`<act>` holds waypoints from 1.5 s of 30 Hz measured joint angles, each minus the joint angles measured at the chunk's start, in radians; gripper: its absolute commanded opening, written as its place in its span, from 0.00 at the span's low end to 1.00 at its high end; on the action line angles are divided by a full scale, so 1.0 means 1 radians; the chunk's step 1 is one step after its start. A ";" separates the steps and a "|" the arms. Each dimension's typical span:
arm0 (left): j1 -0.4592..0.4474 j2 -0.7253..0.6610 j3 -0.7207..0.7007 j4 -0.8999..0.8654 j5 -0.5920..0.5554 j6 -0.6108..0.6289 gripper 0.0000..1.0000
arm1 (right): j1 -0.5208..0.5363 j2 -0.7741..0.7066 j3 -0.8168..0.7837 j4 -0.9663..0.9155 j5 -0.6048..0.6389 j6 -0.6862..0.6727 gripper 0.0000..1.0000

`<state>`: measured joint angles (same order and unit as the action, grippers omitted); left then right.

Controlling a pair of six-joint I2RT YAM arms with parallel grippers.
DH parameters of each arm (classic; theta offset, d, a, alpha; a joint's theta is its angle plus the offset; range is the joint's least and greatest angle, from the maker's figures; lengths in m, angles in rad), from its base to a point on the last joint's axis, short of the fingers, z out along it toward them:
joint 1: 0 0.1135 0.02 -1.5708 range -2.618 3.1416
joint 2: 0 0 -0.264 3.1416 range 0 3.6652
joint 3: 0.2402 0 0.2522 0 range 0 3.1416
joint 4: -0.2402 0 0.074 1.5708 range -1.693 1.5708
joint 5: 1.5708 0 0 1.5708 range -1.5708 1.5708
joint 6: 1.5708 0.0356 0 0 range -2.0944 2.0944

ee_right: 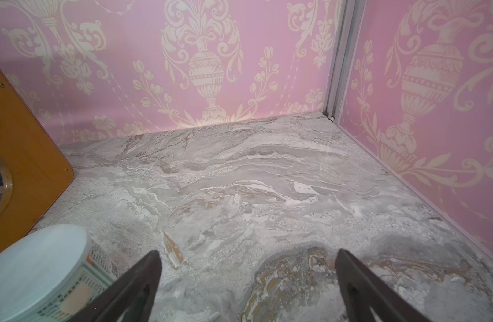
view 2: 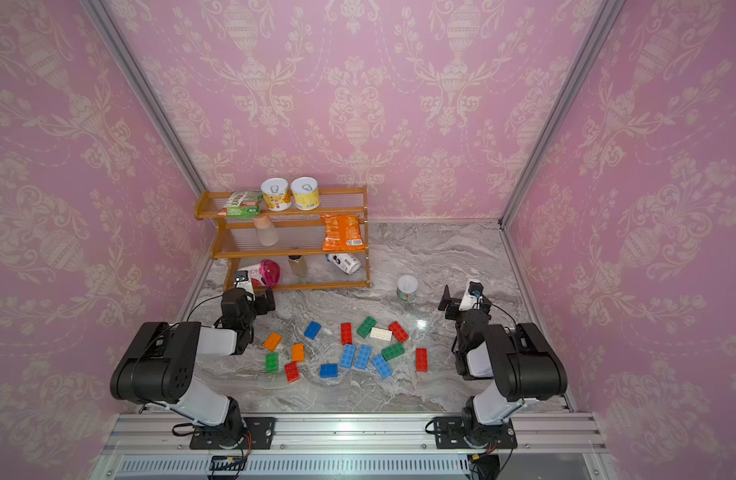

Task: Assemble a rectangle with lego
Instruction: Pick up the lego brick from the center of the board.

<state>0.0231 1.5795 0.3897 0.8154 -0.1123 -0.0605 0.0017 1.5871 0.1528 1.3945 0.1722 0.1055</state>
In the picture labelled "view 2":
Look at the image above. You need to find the orange brick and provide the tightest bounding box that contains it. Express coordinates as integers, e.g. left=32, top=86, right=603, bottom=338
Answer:
left=291, top=343, right=306, bottom=362
left=263, top=332, right=282, bottom=353

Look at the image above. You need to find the light blue brick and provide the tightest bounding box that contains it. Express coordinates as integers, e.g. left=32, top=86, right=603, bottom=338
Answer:
left=339, top=344, right=357, bottom=369
left=371, top=354, right=393, bottom=379
left=353, top=345, right=373, bottom=370

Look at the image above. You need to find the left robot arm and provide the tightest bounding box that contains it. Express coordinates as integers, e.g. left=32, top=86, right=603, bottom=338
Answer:
left=110, top=288, right=276, bottom=453

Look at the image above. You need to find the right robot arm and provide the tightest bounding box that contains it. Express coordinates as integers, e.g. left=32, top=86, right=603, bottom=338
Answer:
left=432, top=281, right=568, bottom=453

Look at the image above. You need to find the pink lying cup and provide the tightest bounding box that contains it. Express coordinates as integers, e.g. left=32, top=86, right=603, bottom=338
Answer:
left=238, top=259, right=281, bottom=288

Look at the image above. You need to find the red brick far right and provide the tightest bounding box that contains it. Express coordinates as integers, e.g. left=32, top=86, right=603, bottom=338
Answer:
left=415, top=348, right=429, bottom=372

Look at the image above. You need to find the red brick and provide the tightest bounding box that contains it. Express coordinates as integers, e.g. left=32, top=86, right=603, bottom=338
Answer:
left=389, top=321, right=410, bottom=343
left=415, top=348, right=429, bottom=372
left=340, top=323, right=353, bottom=346
left=284, top=361, right=301, bottom=383

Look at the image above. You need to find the small green brick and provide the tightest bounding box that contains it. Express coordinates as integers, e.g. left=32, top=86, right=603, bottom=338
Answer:
left=265, top=352, right=280, bottom=373

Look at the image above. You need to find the red brick upper right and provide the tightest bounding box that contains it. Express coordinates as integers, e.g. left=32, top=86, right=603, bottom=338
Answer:
left=389, top=321, right=410, bottom=343

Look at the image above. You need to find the small brown jar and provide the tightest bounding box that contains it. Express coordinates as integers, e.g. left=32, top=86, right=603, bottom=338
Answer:
left=288, top=255, right=308, bottom=277

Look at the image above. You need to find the white lid green can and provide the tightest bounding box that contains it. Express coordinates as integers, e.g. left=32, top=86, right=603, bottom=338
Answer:
left=396, top=274, right=419, bottom=303

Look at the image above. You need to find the dark blue brick upper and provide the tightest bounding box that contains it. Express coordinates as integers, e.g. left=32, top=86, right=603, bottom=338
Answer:
left=304, top=321, right=322, bottom=340

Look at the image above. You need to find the dark blue brick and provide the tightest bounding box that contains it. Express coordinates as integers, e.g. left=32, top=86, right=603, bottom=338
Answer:
left=319, top=364, right=339, bottom=379
left=304, top=321, right=322, bottom=340

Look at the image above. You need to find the clear plastic bottle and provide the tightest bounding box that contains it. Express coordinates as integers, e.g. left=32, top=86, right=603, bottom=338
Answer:
left=252, top=215, right=280, bottom=247

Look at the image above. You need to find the green brick lower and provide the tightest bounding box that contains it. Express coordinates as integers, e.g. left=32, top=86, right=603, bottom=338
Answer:
left=382, top=343, right=406, bottom=362

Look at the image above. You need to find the red brick lower left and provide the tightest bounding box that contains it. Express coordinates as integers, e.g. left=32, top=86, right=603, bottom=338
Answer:
left=284, top=361, right=301, bottom=383

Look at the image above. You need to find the white brick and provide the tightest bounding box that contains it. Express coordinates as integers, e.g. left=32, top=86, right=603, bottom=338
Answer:
left=370, top=327, right=393, bottom=342

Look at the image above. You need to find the green white snack packet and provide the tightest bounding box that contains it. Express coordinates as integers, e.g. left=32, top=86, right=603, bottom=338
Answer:
left=218, top=190, right=263, bottom=220

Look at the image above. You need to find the dark blue brick lower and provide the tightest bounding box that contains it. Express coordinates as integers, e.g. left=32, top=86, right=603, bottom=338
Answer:
left=319, top=364, right=339, bottom=379

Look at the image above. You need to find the green brick upper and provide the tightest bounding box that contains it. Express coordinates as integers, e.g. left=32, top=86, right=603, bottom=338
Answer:
left=356, top=316, right=377, bottom=338

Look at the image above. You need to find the wooden three-tier shelf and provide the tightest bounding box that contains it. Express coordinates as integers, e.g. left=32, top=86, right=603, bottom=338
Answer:
left=194, top=186, right=371, bottom=292

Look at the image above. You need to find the red brick centre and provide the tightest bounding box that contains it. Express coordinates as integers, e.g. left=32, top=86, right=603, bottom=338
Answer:
left=340, top=323, right=353, bottom=346

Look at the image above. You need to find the white black lying can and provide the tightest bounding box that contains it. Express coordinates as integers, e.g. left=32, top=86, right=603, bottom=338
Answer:
left=326, top=253, right=362, bottom=275

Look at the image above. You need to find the left yellow noodle cup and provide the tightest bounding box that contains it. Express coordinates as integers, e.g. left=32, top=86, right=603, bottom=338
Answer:
left=261, top=178, right=292, bottom=212

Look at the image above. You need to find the yellow noodle cup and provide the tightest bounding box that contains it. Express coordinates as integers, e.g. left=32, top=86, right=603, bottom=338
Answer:
left=261, top=178, right=292, bottom=212
left=290, top=177, right=320, bottom=211

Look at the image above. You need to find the orange chip bag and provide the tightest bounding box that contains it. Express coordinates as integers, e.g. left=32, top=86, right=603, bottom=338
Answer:
left=321, top=215, right=366, bottom=252

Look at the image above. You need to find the right yellow noodle cup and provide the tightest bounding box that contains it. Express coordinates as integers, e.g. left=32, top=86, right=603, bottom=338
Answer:
left=290, top=177, right=320, bottom=211

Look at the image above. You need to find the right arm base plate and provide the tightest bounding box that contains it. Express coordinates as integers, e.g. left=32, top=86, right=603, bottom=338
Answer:
left=425, top=416, right=518, bottom=452

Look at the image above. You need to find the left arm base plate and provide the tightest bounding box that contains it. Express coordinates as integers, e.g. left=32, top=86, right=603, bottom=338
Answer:
left=189, top=416, right=276, bottom=451

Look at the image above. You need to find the aluminium front rail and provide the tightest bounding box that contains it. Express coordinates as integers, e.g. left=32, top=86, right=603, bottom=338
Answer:
left=92, top=412, right=618, bottom=479

